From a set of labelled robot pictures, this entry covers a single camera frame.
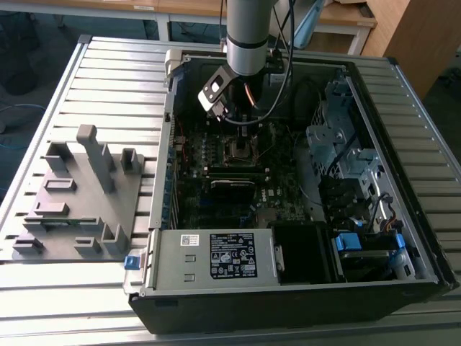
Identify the black graphics card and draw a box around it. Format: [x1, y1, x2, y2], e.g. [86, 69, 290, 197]
[209, 179, 257, 214]

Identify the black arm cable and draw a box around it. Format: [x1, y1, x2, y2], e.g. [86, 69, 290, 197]
[223, 0, 297, 125]

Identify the black drive cable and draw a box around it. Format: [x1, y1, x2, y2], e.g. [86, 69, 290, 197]
[326, 131, 360, 176]

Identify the black PC case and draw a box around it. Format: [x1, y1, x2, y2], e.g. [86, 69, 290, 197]
[122, 48, 460, 336]

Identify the CPU socket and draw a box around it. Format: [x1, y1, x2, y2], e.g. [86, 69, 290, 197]
[220, 133, 264, 167]

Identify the grey parts rack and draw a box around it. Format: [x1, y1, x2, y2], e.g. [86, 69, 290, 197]
[10, 124, 147, 261]

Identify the black office chair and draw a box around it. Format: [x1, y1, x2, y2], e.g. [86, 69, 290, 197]
[0, 19, 41, 97]

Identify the green motherboard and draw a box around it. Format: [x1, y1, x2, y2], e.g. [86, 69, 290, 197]
[169, 115, 314, 230]

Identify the black disk drive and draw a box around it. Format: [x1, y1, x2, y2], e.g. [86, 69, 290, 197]
[338, 250, 393, 283]

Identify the wooden cabinet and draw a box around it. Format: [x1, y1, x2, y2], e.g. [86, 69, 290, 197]
[362, 0, 461, 104]

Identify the blue floor cable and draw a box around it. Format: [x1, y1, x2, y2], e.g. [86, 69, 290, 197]
[0, 102, 48, 152]

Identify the black looped cable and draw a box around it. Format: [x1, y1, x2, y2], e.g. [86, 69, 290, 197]
[290, 76, 323, 125]

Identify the blue disk carrier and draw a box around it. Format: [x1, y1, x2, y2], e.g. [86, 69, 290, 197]
[333, 232, 363, 252]

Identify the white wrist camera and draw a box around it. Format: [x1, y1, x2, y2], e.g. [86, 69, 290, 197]
[197, 64, 236, 120]

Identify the grey power supply unit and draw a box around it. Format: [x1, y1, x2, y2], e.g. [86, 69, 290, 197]
[153, 228, 286, 290]

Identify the silver chipset heatsink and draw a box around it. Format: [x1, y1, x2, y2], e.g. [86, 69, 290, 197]
[256, 208, 279, 229]

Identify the green RAM stick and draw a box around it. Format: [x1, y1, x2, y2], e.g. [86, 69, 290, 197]
[40, 218, 99, 229]

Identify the wooden desk white frame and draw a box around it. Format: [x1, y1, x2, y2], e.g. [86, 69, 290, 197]
[0, 0, 170, 41]
[158, 0, 378, 56]

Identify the coloured wire bundle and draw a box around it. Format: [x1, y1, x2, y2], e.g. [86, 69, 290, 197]
[381, 214, 404, 234]

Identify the silver metal drive cage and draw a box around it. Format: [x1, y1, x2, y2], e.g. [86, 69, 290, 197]
[305, 68, 388, 217]

